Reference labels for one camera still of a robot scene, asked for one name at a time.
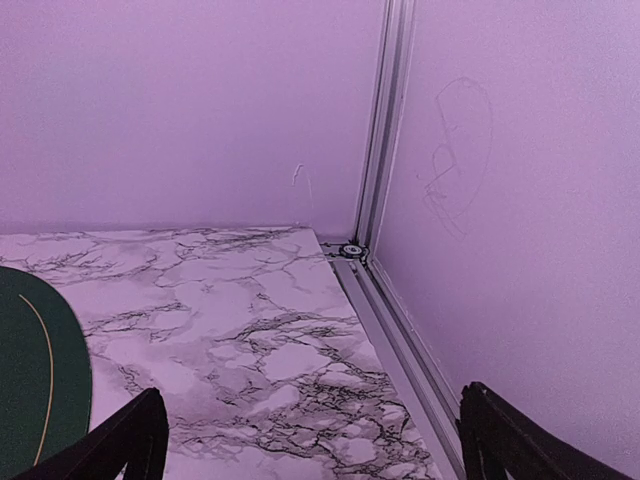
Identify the aluminium base rail right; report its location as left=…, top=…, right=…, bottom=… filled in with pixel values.
left=321, top=241, right=466, bottom=479

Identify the aluminium frame post right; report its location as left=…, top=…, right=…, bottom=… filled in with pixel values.
left=353, top=1, right=417, bottom=250

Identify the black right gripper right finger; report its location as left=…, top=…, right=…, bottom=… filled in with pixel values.
left=457, top=382, right=627, bottom=480

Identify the round green poker mat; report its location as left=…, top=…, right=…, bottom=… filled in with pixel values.
left=1, top=267, right=92, bottom=479

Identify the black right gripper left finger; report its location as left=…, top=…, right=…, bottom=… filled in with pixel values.
left=16, top=388, right=169, bottom=480

